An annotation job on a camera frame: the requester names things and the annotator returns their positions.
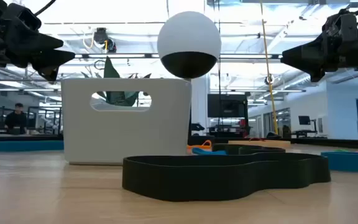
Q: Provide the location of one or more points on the thin green rubber band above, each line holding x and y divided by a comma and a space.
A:
340, 151

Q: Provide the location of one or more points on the person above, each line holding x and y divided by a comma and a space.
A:
15, 119

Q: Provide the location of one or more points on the thin red rubber band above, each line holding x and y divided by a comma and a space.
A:
256, 139

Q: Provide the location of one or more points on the wide blue rubber band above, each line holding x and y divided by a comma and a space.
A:
26, 146

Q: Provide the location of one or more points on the black metal rack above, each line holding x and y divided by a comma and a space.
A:
59, 119

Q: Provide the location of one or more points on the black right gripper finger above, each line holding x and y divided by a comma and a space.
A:
309, 65
312, 49

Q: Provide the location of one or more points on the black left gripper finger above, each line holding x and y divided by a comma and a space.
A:
51, 60
42, 42

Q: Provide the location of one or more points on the white globe table lamp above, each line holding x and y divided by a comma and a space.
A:
188, 34

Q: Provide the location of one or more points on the black aluminium table frame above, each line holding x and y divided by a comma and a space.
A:
337, 143

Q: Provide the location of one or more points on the small blue rubber band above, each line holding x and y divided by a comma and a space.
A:
207, 152

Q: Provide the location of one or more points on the small black desk monitor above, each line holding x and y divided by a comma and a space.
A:
304, 120

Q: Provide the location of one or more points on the black television monitor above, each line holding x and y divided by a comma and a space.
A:
227, 105

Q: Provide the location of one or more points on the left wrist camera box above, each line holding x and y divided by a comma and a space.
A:
23, 18

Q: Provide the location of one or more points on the green snake plant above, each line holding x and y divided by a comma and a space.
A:
110, 70

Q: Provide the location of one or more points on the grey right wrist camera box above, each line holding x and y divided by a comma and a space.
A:
349, 28

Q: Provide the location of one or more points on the blue tray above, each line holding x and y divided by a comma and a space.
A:
350, 161

